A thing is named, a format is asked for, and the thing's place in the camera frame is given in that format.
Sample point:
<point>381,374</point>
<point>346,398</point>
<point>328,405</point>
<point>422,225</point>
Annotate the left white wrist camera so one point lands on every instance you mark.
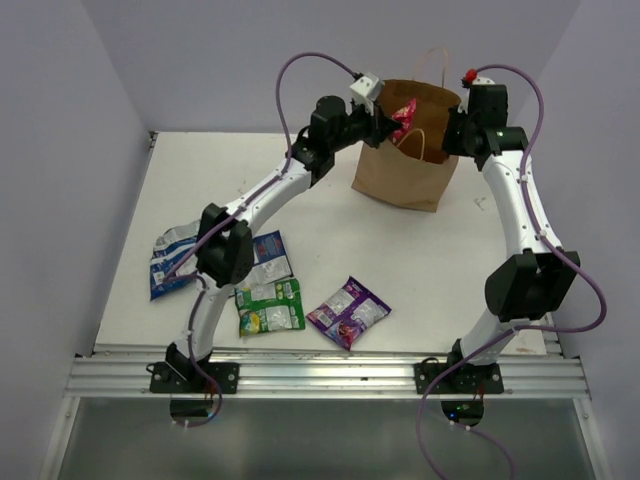
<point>365,90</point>

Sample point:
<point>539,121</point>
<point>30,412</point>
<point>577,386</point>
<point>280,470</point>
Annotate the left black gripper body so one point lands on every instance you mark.
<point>360,125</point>

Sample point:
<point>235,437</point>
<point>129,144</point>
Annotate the dark blue snack bag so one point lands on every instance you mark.
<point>271,261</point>

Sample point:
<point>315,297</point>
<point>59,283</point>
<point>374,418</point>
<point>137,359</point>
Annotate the purple snack bag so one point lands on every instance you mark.
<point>348,313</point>

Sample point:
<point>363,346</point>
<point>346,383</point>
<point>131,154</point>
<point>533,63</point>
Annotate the small red snack packet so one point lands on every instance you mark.
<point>404,116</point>

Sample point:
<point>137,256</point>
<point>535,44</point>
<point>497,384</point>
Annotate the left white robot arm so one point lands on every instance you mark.
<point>224,247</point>

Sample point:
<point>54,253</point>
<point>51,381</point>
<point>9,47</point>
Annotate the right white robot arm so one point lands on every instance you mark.
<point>534,278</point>

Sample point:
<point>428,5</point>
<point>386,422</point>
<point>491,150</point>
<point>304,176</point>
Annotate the brown paper bag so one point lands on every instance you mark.
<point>415,173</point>

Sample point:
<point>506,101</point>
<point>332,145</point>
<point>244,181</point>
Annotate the green snack bag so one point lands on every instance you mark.
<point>269,308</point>

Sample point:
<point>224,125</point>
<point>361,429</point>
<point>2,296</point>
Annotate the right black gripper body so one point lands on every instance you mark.
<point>458,126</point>

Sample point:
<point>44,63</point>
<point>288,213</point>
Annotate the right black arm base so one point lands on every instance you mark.
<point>474,382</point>

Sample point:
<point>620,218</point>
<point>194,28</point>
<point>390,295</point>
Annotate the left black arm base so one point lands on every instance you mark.
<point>196,393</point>

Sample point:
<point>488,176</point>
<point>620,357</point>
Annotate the blue white snack bag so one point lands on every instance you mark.
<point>168,250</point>

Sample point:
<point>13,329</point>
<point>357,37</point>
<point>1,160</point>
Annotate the aluminium front rail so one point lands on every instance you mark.
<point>277,375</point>

